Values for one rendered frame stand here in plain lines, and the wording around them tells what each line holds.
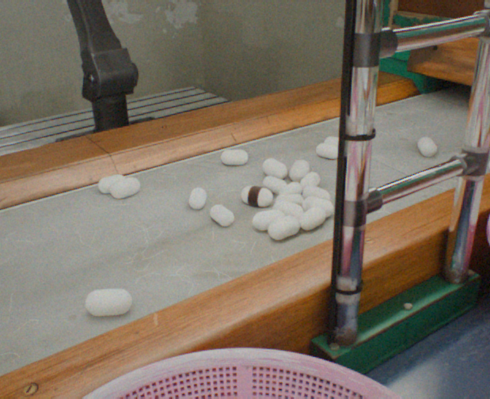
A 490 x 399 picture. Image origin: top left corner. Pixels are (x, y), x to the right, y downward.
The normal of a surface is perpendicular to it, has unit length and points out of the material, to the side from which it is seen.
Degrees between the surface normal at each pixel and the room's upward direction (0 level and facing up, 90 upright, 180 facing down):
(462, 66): 67
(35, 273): 0
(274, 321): 90
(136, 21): 90
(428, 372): 0
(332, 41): 90
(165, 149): 45
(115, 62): 60
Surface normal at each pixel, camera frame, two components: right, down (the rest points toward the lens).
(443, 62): -0.76, -0.10
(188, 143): 0.39, -0.38
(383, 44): 0.56, 0.18
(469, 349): -0.02, -0.90
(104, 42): 0.51, -0.14
